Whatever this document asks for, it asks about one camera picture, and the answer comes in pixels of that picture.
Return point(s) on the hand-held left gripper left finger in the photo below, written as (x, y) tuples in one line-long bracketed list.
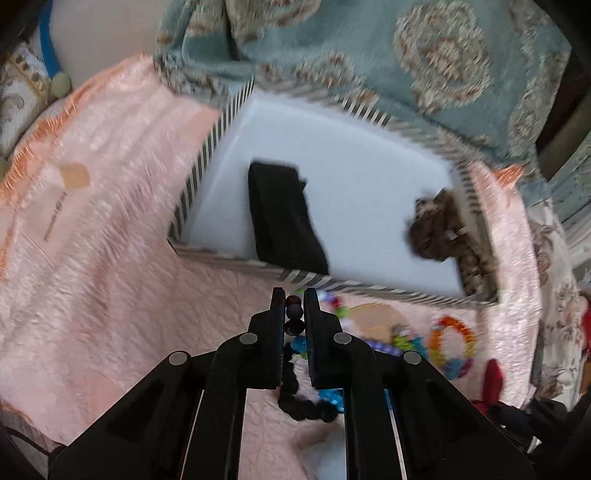
[(277, 332)]

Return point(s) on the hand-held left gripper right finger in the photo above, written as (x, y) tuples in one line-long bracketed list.
[(313, 337)]

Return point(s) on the black scrunchie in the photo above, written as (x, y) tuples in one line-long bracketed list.
[(300, 404)]

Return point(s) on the white fluffy headband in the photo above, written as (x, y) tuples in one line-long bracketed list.
[(318, 457)]

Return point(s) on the striped tray with white inside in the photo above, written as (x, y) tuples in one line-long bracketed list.
[(360, 175)]

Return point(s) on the red hair bow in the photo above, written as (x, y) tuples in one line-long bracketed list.
[(491, 378)]

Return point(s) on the black fabric headband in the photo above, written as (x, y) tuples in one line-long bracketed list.
[(281, 217)]

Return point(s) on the leopard print scrunchie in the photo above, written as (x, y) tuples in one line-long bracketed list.
[(429, 230)]

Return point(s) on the black device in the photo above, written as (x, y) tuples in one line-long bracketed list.
[(521, 420)]

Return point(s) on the teal damask blanket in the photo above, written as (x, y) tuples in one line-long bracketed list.
[(346, 46)]

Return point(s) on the teal damask curtain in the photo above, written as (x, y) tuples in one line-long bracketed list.
[(577, 184)]

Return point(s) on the dark wooden furniture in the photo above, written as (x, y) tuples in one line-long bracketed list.
[(568, 120)]

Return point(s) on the white gold embroidered cushion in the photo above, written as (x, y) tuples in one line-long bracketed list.
[(18, 92)]

